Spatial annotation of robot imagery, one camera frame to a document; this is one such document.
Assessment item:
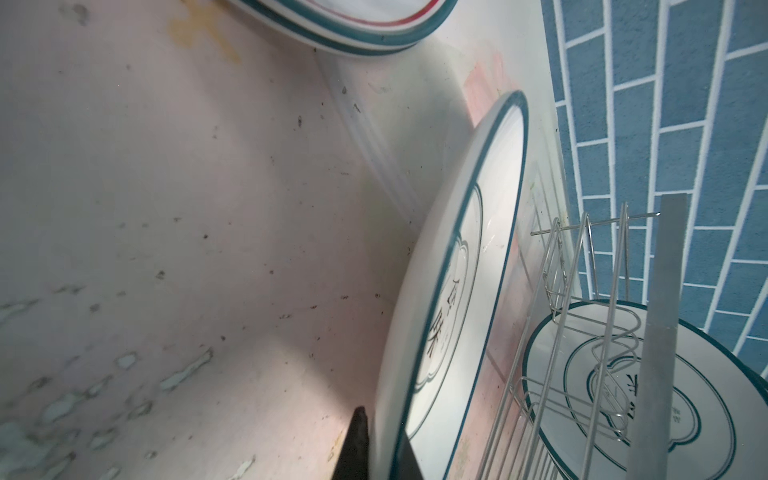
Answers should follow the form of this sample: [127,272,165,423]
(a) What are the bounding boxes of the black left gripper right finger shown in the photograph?
[395,435,423,480]

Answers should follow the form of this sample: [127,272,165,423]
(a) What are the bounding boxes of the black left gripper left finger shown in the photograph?
[331,406,369,480]

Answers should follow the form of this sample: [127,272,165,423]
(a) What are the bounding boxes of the white plate green flower emblem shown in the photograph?
[369,91,529,479]

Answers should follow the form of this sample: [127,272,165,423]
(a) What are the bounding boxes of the steel wire dish rack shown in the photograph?
[478,196,686,479]

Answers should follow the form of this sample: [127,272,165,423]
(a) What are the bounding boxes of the white plate red chinese characters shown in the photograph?
[258,0,456,50]

